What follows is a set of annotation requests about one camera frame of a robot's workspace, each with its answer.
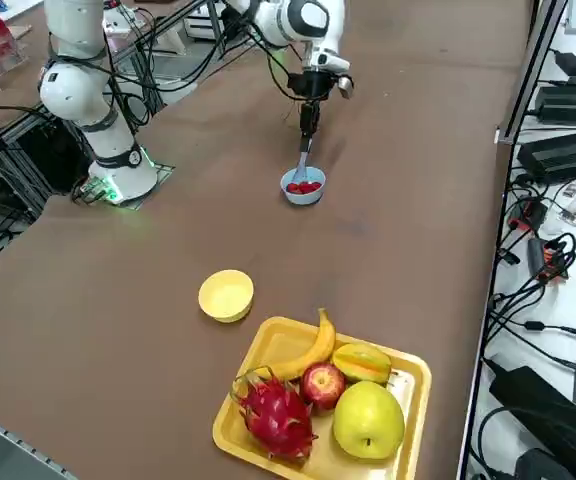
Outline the white box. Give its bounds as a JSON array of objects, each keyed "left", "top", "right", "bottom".
[{"left": 185, "top": 0, "right": 230, "bottom": 41}]

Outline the red apple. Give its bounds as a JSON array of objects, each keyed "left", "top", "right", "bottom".
[{"left": 300, "top": 362, "right": 348, "bottom": 412}]

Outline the aluminium camera post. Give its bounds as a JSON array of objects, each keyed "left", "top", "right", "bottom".
[{"left": 497, "top": 0, "right": 569, "bottom": 146}]

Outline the yellow plastic tray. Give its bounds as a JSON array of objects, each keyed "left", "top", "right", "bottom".
[{"left": 211, "top": 315, "right": 433, "bottom": 480}]

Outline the yellow-green starfruit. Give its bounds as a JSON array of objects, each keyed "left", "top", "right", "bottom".
[{"left": 331, "top": 343, "right": 398, "bottom": 385}]

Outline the black metal rack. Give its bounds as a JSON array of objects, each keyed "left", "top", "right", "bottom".
[{"left": 0, "top": 104, "right": 94, "bottom": 221}]

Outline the pink dragon fruit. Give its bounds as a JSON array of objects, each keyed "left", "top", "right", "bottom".
[{"left": 231, "top": 367, "right": 319, "bottom": 461}]

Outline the black cable with inline box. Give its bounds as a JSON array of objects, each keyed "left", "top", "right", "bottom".
[{"left": 487, "top": 319, "right": 576, "bottom": 346}]

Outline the light blue plastic spoon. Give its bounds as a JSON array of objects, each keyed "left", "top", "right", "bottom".
[{"left": 290, "top": 133, "right": 315, "bottom": 184}]

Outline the red black electronic module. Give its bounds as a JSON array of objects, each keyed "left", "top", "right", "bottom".
[{"left": 509, "top": 196, "right": 549, "bottom": 232}]

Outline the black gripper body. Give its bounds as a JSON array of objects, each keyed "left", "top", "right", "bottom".
[{"left": 287, "top": 70, "right": 339, "bottom": 102}]

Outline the yellow bowl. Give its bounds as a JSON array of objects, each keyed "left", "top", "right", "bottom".
[{"left": 197, "top": 269, "right": 255, "bottom": 323}]

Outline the aluminium rail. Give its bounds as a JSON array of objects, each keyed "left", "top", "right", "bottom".
[{"left": 0, "top": 406, "right": 77, "bottom": 480}]

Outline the large black power brick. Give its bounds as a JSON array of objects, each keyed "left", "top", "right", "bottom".
[{"left": 487, "top": 366, "right": 576, "bottom": 480}]

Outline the small black power adapter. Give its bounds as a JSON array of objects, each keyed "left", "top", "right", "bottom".
[{"left": 553, "top": 49, "right": 576, "bottom": 77}]

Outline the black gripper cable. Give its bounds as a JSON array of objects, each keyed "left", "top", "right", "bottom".
[{"left": 262, "top": 27, "right": 314, "bottom": 126}]

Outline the blue bowl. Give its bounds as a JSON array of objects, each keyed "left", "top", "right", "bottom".
[{"left": 280, "top": 167, "right": 327, "bottom": 206}]

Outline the yellow banana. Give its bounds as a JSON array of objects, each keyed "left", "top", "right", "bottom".
[{"left": 257, "top": 307, "right": 338, "bottom": 381}]

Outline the long black power brick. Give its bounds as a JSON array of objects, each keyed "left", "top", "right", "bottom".
[{"left": 536, "top": 84, "right": 576, "bottom": 126}]

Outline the ribbed black power brick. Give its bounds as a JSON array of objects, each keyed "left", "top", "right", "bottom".
[{"left": 517, "top": 128, "right": 576, "bottom": 185}]

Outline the black orange adapter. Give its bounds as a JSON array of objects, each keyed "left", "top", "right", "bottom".
[{"left": 526, "top": 237, "right": 570, "bottom": 285}]

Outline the large yellow-green pear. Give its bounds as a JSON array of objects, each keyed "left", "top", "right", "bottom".
[{"left": 332, "top": 380, "right": 406, "bottom": 460}]

